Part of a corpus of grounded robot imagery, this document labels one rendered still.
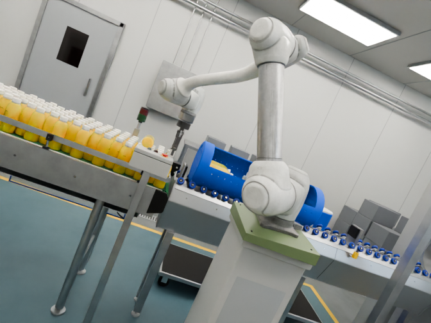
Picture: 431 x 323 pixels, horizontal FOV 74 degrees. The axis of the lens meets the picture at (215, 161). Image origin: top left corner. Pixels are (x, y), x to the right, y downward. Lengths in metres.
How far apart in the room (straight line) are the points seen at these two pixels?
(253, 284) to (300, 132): 4.46
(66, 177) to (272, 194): 1.10
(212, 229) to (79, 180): 0.83
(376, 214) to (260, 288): 3.97
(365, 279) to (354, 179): 3.92
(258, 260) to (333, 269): 1.10
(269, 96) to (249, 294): 0.81
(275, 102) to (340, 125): 4.78
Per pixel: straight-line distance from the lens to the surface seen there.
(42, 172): 1.73
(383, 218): 5.23
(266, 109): 1.12
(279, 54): 1.17
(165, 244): 1.90
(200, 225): 1.84
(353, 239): 2.36
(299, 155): 5.59
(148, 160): 1.47
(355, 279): 2.42
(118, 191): 1.65
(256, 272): 1.27
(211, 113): 5.12
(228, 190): 1.76
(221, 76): 1.42
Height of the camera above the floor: 1.37
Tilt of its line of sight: 7 degrees down
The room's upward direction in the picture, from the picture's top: 24 degrees clockwise
